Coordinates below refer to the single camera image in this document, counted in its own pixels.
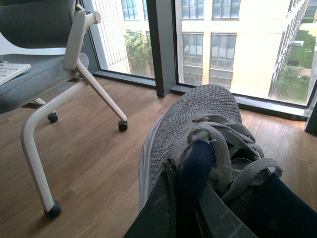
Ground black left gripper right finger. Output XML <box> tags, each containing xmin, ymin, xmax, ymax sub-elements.
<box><xmin>198</xmin><ymin>174</ymin><xmax>317</xmax><ymax>238</ymax></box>

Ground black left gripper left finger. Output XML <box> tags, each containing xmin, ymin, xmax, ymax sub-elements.
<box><xmin>124</xmin><ymin>159</ymin><xmax>177</xmax><ymax>238</ymax></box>

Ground grey knit sneaker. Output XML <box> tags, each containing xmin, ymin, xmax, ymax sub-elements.
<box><xmin>138</xmin><ymin>84</ymin><xmax>283</xmax><ymax>224</ymax></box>

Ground dark framed window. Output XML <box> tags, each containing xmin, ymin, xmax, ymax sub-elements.
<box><xmin>82</xmin><ymin>0</ymin><xmax>316</xmax><ymax>119</ymax></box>

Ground white keyboard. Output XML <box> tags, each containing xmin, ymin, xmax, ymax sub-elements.
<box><xmin>0</xmin><ymin>63</ymin><xmax>31</xmax><ymax>85</ymax></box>

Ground grey white office chair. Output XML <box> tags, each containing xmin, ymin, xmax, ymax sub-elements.
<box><xmin>0</xmin><ymin>0</ymin><xmax>128</xmax><ymax>218</ymax></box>

